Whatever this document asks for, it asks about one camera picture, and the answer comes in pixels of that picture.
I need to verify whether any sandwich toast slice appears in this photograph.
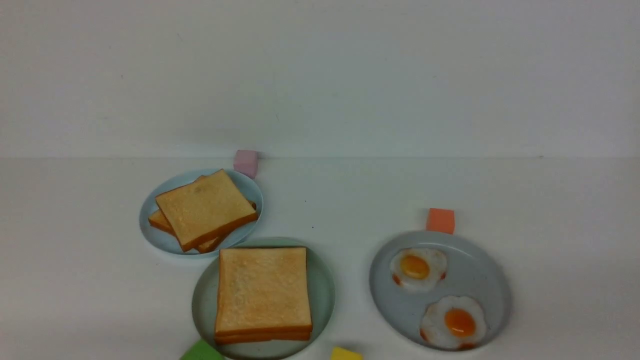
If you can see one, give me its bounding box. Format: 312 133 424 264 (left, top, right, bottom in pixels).
214 247 313 336
214 330 313 346

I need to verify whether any pink foam cube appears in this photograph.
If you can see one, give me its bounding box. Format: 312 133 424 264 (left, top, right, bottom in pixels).
233 149 259 179

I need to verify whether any orange foam cube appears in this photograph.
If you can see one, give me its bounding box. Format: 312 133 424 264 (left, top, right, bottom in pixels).
425 208 456 235

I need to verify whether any back fried egg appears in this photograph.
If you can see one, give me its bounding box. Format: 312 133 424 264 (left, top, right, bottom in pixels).
390 247 448 293

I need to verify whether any fried egg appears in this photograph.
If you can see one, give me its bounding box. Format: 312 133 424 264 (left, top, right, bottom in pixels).
390 247 448 293
418 295 489 351

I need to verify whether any light blue bread plate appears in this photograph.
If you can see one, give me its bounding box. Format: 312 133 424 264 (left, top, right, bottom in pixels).
138 168 265 260

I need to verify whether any yellow foam cube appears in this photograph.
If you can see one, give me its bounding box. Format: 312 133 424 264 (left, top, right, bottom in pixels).
330 346 364 360

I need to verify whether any grey egg plate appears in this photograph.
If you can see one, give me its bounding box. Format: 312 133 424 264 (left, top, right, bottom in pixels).
369 230 512 352

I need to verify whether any front fried egg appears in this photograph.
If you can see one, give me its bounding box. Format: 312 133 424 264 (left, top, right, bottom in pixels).
418 295 489 351

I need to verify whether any green foam cube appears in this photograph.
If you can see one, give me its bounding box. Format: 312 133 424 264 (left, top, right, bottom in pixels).
179 339 225 360

